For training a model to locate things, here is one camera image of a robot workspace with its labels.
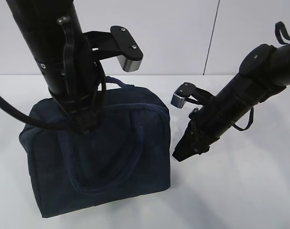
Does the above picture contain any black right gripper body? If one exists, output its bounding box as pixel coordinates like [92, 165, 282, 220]
[184, 108, 220, 155]

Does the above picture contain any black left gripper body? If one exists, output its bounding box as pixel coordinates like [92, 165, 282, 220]
[50, 61, 107, 134]

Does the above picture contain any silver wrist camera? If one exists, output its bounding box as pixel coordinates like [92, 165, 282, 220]
[171, 82, 214, 109]
[84, 26, 143, 73]

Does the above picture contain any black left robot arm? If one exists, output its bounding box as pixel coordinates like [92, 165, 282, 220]
[7, 0, 106, 132]

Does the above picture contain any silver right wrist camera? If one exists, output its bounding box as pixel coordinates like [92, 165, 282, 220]
[171, 82, 214, 109]

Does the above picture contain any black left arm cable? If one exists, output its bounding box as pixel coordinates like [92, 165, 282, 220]
[0, 87, 71, 131]

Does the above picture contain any navy blue lunch bag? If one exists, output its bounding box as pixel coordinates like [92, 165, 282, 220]
[19, 76, 171, 218]

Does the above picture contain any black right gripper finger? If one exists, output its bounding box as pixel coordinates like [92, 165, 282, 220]
[172, 130, 202, 161]

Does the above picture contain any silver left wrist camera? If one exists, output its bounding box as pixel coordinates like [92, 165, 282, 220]
[84, 26, 143, 73]

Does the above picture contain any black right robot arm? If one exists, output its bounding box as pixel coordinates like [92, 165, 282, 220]
[171, 44, 290, 162]

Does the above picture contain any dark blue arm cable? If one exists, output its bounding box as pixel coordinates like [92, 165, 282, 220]
[232, 21, 290, 131]

